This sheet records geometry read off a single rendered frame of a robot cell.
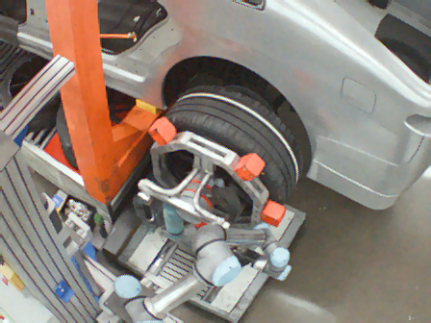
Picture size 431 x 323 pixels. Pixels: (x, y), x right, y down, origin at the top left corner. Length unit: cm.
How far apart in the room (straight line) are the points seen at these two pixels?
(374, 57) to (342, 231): 170
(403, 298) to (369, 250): 50
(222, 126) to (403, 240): 172
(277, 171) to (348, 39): 74
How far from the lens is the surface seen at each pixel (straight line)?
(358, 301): 347
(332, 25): 223
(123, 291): 229
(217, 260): 208
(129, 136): 303
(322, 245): 358
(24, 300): 217
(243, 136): 250
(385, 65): 221
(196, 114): 256
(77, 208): 306
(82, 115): 251
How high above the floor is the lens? 316
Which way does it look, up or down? 56 degrees down
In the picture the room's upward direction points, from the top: straight up
